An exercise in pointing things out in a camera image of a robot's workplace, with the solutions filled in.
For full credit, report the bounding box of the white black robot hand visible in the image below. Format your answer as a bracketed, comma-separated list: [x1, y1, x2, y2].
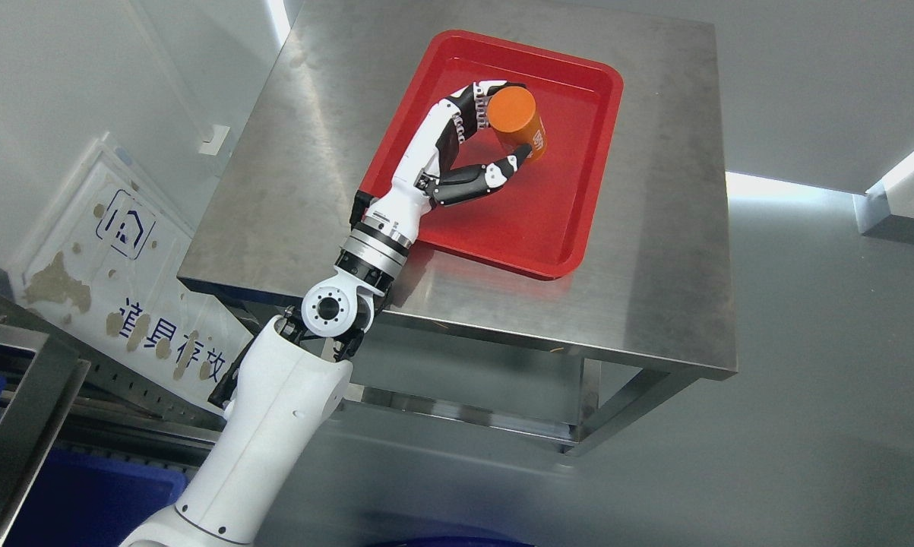
[349, 80, 532, 254]

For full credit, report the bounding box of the orange cylindrical capacitor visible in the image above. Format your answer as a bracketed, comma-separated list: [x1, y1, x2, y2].
[485, 86, 548, 160]

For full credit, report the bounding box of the red plastic tray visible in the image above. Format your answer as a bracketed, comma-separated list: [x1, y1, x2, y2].
[359, 29, 624, 280]

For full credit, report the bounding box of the stainless steel table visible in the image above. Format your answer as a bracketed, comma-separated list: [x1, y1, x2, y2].
[179, 1, 738, 456]

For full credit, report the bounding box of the white floor sign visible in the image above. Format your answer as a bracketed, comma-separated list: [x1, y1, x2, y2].
[9, 135, 251, 416]

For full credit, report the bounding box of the blue shallow tray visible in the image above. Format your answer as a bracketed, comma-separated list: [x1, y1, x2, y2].
[0, 376, 187, 546]

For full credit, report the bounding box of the steel shelf front rail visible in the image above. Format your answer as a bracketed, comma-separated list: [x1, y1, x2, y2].
[0, 277, 222, 547]

